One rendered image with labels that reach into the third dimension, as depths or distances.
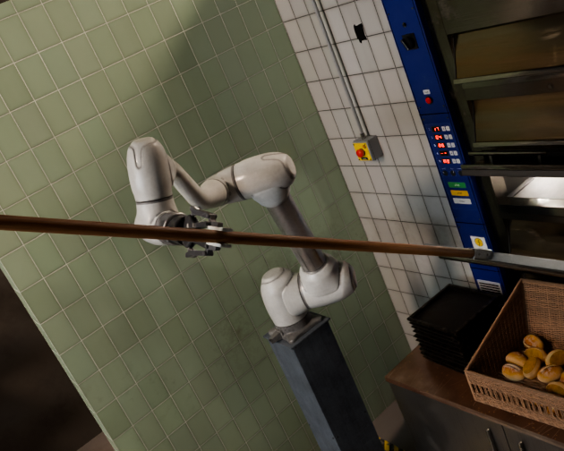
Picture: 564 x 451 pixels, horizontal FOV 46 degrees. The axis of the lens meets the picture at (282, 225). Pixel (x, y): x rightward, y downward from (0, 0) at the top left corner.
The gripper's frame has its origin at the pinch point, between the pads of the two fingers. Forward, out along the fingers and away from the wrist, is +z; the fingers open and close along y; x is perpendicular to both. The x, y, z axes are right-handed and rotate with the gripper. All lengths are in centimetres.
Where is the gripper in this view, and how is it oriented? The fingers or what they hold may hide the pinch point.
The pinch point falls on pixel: (219, 236)
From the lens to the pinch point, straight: 157.2
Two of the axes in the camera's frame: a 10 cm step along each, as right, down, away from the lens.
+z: 5.9, 0.8, -8.1
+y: -1.0, 10.0, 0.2
